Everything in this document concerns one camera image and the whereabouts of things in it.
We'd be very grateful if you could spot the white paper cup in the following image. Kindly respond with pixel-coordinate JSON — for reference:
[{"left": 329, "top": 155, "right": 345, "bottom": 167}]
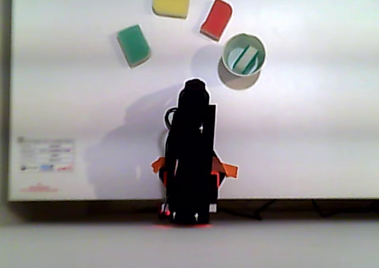
[{"left": 217, "top": 33, "right": 267, "bottom": 91}]

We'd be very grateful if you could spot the green and white sponge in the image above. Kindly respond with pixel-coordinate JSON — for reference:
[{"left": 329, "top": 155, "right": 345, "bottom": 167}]
[{"left": 230, "top": 45, "right": 261, "bottom": 75}]

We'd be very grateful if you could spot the red sponge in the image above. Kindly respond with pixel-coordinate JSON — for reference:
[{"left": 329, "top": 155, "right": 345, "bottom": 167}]
[{"left": 198, "top": 0, "right": 234, "bottom": 43}]

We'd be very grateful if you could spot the yellow sponge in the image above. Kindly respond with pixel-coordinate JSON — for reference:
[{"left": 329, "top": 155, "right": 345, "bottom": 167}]
[{"left": 152, "top": 0, "right": 191, "bottom": 20}]

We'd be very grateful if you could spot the printed sticker label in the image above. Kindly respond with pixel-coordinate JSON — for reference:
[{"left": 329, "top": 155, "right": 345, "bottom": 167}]
[{"left": 17, "top": 136, "right": 75, "bottom": 173}]

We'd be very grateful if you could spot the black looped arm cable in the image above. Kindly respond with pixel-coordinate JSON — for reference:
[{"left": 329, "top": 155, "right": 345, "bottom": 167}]
[{"left": 163, "top": 107, "right": 179, "bottom": 131}]

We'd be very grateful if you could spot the black cable under table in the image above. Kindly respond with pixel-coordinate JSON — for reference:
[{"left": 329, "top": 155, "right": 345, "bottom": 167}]
[
  {"left": 219, "top": 199, "right": 278, "bottom": 221},
  {"left": 310, "top": 199, "right": 379, "bottom": 218}
]

